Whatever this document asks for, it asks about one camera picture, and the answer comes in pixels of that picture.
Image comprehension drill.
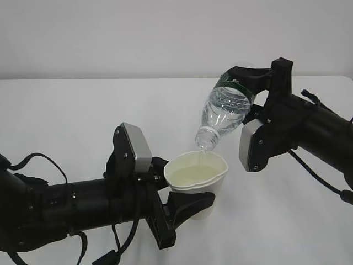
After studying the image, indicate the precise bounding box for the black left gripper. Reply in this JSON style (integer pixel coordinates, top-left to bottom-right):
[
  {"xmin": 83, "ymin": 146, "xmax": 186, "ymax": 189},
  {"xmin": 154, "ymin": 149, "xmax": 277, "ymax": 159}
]
[{"xmin": 136, "ymin": 157, "xmax": 216, "ymax": 250}]

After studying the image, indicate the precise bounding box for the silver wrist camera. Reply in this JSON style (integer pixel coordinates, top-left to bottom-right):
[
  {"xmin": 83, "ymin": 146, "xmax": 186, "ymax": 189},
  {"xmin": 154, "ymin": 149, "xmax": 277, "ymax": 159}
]
[
  {"xmin": 103, "ymin": 122, "xmax": 153, "ymax": 180},
  {"xmin": 239, "ymin": 119, "xmax": 271, "ymax": 172}
]

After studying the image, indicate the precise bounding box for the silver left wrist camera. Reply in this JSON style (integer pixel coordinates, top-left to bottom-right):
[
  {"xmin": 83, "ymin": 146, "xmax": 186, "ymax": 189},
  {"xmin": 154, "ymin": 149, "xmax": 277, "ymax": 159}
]
[{"xmin": 103, "ymin": 122, "xmax": 153, "ymax": 180}]

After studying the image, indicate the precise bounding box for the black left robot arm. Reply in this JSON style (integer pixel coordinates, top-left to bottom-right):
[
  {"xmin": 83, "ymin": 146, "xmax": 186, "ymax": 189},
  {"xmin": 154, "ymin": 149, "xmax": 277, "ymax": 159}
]
[{"xmin": 1, "ymin": 157, "xmax": 215, "ymax": 252}]

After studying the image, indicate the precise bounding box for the clear water bottle green label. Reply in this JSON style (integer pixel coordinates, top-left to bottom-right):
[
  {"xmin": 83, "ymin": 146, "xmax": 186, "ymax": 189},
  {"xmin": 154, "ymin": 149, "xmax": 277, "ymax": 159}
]
[{"xmin": 195, "ymin": 72, "xmax": 256, "ymax": 151}]

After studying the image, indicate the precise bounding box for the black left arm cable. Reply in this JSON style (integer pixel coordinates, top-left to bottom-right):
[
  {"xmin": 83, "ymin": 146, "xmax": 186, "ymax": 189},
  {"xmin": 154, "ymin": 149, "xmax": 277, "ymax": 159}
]
[{"xmin": 0, "ymin": 152, "xmax": 138, "ymax": 265}]

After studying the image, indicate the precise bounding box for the white paper cup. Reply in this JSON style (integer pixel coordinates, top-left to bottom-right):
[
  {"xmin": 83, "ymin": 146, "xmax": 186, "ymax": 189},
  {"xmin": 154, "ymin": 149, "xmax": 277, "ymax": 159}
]
[{"xmin": 163, "ymin": 151, "xmax": 229, "ymax": 221}]

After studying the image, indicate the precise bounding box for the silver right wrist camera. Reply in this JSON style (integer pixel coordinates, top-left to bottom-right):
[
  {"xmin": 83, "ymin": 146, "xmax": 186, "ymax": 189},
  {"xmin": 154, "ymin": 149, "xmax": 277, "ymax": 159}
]
[{"xmin": 239, "ymin": 119, "xmax": 271, "ymax": 172}]

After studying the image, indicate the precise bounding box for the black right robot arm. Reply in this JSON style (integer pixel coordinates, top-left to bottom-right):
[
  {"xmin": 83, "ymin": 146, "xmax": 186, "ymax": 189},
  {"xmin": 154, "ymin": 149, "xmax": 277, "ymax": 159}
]
[{"xmin": 227, "ymin": 57, "xmax": 352, "ymax": 187}]

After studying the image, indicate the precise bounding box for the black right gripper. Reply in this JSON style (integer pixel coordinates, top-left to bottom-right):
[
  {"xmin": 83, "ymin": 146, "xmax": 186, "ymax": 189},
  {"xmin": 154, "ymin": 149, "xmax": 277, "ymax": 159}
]
[{"xmin": 227, "ymin": 57, "xmax": 297, "ymax": 130}]

